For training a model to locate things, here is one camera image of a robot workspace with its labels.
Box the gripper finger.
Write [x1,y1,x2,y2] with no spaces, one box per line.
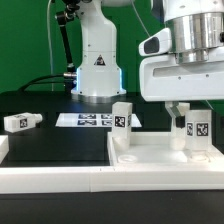
[165,101,185,128]

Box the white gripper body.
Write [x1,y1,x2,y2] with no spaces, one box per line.
[139,55,224,101]

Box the white square tabletop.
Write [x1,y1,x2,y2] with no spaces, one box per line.
[108,132,224,166]

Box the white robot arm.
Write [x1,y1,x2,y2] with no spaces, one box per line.
[69,0,224,128]

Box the white sheet with tags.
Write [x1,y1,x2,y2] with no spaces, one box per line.
[55,112,143,129]

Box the white obstacle fence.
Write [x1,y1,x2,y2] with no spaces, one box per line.
[0,133,224,195]

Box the grey cable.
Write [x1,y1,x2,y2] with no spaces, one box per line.
[132,1,152,38]

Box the black cable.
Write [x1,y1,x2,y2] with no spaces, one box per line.
[18,74,68,92]

